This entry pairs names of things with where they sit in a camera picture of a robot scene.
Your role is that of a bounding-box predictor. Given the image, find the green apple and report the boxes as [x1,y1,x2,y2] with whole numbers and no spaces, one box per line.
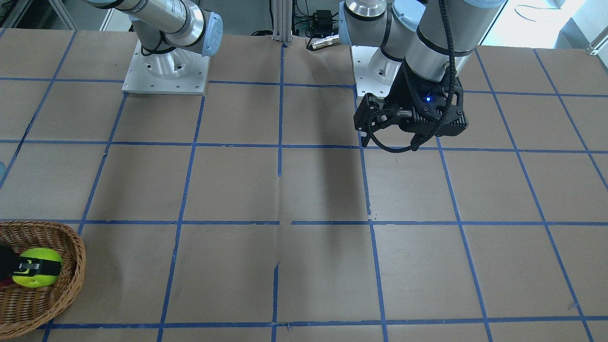
[11,247,63,288]

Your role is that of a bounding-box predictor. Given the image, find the aluminium frame post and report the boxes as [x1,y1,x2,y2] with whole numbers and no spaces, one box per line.
[271,0,293,46]

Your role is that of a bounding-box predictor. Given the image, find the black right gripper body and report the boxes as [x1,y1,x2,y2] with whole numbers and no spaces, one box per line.
[0,243,19,288]

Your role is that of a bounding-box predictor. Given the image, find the wicker basket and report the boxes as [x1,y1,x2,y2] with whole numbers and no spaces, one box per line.
[0,220,86,340]

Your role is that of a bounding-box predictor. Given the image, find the metal connector plug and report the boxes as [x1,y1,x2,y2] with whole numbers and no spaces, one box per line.
[306,34,341,51]

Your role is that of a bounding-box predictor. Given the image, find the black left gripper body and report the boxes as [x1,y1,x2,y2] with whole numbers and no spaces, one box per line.
[384,62,469,136]

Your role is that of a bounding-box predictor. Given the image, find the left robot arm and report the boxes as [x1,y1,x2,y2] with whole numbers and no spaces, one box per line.
[339,0,504,153]

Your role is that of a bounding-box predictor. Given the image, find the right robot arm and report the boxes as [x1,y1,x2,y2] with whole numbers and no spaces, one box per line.
[1,0,223,288]

